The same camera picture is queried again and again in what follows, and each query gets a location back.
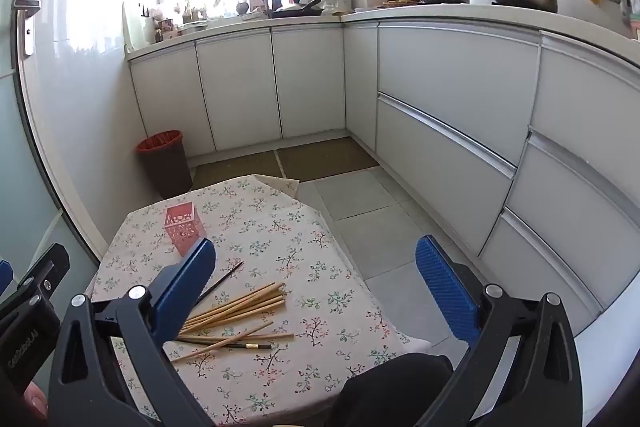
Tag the brown trash bin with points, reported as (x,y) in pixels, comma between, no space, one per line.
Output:
(167,172)

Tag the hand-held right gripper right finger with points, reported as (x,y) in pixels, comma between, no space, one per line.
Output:
(445,289)

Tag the black frying pan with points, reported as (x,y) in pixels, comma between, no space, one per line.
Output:
(295,11)

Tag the black chopstick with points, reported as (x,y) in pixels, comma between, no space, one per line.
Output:
(235,345)
(225,278)

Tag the person's left hand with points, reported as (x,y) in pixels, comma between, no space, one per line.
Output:
(36,403)

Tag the brown floor mat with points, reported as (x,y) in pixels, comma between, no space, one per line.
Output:
(325,159)
(235,169)

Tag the floral tablecloth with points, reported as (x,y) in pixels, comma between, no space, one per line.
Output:
(300,257)

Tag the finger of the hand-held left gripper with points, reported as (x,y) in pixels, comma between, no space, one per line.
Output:
(50,264)
(4,276)

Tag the person's black trouser leg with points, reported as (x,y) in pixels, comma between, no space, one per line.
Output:
(390,392)

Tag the red trash bag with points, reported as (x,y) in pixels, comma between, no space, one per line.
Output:
(160,141)

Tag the white kitchen base cabinet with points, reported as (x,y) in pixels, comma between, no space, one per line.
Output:
(240,87)
(450,107)

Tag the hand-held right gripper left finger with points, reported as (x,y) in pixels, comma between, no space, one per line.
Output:
(187,287)

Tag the pink perforated chopstick holder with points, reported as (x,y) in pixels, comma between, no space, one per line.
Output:
(182,227)

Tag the frosted glass sliding door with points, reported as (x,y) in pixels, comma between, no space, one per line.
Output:
(30,187)

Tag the pile of wooden chopsticks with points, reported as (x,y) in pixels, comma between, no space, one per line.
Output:
(240,304)

